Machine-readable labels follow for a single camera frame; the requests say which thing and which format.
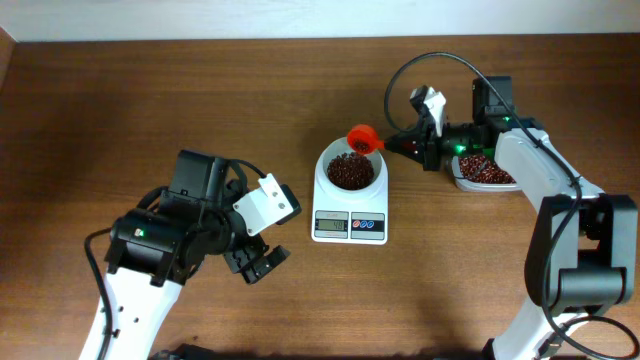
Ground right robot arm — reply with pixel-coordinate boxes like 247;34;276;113
385;76;639;359

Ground clear plastic container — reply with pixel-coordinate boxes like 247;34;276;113
450;155;521;193

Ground white round bowl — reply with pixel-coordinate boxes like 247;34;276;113
315;137;388;193

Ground red beans in bowl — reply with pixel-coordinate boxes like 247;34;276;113
327;152;374;191

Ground red plastic measuring scoop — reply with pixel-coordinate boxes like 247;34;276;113
347;124;385;155

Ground white digital kitchen scale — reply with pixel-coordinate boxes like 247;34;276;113
310;135;390;246

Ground red beans in container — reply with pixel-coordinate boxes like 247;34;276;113
458;155;515;185

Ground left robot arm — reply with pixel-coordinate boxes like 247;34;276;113
80;150;301;359

